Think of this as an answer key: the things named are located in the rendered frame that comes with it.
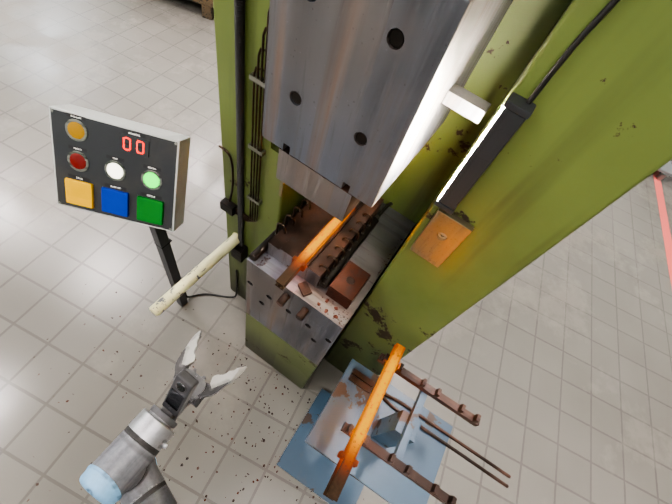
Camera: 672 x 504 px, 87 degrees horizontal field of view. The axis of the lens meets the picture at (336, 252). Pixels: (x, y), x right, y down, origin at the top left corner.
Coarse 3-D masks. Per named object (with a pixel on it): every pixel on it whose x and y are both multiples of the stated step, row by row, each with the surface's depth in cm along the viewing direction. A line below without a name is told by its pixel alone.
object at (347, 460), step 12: (396, 348) 99; (396, 360) 97; (384, 372) 94; (384, 384) 93; (372, 396) 90; (372, 408) 89; (360, 420) 87; (372, 420) 87; (360, 432) 85; (348, 444) 84; (360, 444) 84; (348, 456) 81; (336, 468) 83; (348, 468) 80; (336, 480) 78; (324, 492) 80; (336, 492) 77
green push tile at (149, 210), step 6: (138, 198) 102; (144, 198) 102; (150, 198) 102; (138, 204) 102; (144, 204) 102; (150, 204) 102; (156, 204) 102; (162, 204) 102; (138, 210) 103; (144, 210) 103; (150, 210) 103; (156, 210) 103; (162, 210) 103; (138, 216) 104; (144, 216) 104; (150, 216) 104; (156, 216) 104; (162, 216) 104; (150, 222) 105; (156, 222) 105; (162, 222) 105
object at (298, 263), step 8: (328, 224) 116; (336, 224) 117; (328, 232) 114; (320, 240) 112; (312, 248) 109; (296, 256) 106; (304, 256) 107; (296, 264) 105; (304, 264) 105; (288, 272) 103; (296, 272) 106; (280, 280) 101; (288, 280) 101; (280, 288) 102
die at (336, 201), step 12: (288, 156) 79; (288, 168) 82; (300, 168) 79; (288, 180) 84; (300, 180) 82; (312, 180) 80; (324, 180) 77; (300, 192) 85; (312, 192) 82; (324, 192) 80; (336, 192) 78; (324, 204) 83; (336, 204) 81; (348, 204) 78; (336, 216) 83
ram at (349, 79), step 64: (320, 0) 52; (384, 0) 48; (448, 0) 44; (512, 0) 72; (320, 64) 59; (384, 64) 53; (448, 64) 54; (320, 128) 68; (384, 128) 60; (384, 192) 78
